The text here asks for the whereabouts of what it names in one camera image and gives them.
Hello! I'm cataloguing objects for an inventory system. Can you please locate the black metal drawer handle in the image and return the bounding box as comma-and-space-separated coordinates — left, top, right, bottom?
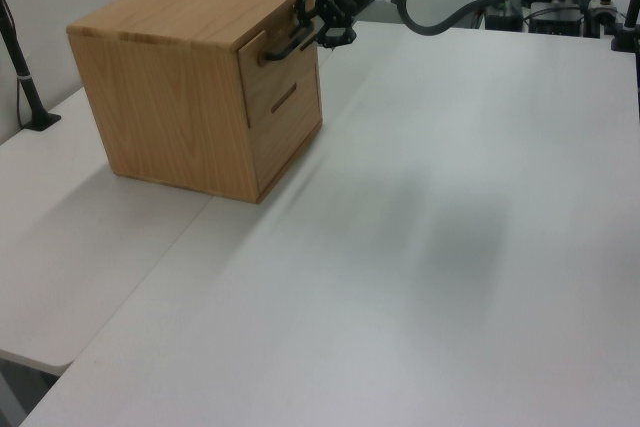
258, 21, 319, 69

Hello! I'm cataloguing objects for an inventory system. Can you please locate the oak wooden drawer with notch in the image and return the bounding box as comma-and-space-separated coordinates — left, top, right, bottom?
236, 0, 322, 129

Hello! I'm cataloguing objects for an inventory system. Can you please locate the oak wooden drawer cabinet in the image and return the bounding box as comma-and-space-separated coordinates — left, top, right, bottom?
66, 0, 324, 206

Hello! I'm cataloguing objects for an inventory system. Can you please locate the black electronics box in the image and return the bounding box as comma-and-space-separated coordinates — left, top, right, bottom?
527, 0, 585, 37

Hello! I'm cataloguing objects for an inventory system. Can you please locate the emergency stop button box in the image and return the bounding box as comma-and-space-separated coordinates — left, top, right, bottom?
587, 0, 618, 24

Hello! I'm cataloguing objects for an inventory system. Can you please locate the black pole with flat foot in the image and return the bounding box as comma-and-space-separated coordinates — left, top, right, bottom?
0, 0, 63, 131

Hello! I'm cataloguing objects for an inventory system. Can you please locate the black pole with table clamp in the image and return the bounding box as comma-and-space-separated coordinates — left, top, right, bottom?
610, 0, 640, 54

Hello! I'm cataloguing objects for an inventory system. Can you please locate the oak wooden drawer without handle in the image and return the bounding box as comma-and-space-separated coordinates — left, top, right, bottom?
247, 89, 324, 200

